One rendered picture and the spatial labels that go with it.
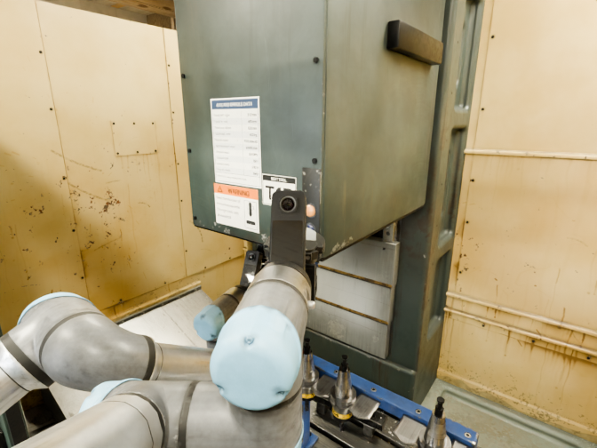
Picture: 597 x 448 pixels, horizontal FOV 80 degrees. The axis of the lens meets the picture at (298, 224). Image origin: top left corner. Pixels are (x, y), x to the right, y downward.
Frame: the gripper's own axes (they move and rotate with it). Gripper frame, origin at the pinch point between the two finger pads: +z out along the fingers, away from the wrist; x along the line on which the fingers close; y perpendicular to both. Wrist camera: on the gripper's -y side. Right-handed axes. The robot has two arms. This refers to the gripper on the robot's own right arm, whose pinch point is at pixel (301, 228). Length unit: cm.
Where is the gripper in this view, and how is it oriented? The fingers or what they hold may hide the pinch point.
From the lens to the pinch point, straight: 62.2
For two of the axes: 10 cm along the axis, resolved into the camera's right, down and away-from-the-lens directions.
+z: 1.3, -2.8, 9.5
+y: 0.0, 9.6, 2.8
